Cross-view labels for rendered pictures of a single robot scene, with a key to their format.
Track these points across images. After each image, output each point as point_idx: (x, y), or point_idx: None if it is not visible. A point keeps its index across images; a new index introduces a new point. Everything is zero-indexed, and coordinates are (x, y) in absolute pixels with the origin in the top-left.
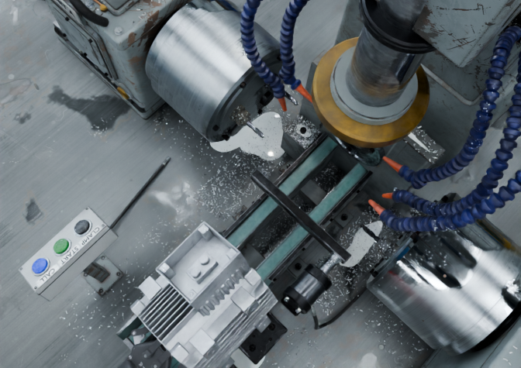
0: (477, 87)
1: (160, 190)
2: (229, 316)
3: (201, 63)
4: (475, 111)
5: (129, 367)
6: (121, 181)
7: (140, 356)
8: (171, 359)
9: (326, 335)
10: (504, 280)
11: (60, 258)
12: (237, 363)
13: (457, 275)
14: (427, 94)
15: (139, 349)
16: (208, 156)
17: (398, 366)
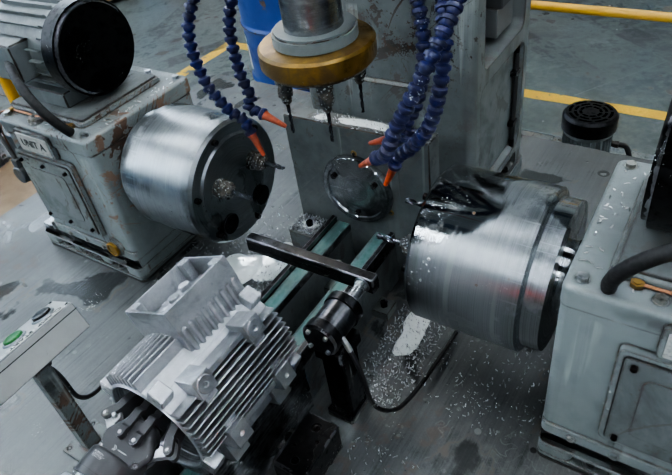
0: None
1: None
2: (225, 344)
3: (170, 137)
4: (453, 92)
5: (95, 446)
6: (117, 342)
7: (114, 438)
8: (159, 435)
9: (400, 437)
10: (544, 195)
11: (9, 348)
12: None
13: (488, 206)
14: (372, 30)
15: (113, 429)
16: None
17: (510, 448)
